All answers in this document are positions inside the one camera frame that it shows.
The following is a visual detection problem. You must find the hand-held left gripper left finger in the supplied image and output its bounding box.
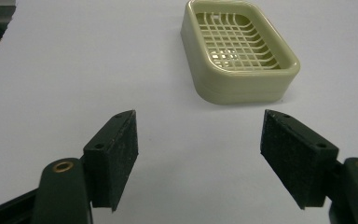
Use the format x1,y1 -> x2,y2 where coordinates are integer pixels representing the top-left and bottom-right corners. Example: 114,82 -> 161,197
82,108 -> 140,213

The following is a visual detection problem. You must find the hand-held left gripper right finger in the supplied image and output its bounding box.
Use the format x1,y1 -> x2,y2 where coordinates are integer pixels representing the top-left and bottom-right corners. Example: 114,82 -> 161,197
259,108 -> 340,211

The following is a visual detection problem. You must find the pale green soap dish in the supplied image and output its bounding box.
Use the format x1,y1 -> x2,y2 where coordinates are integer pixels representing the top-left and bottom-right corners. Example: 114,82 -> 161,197
180,0 -> 301,105

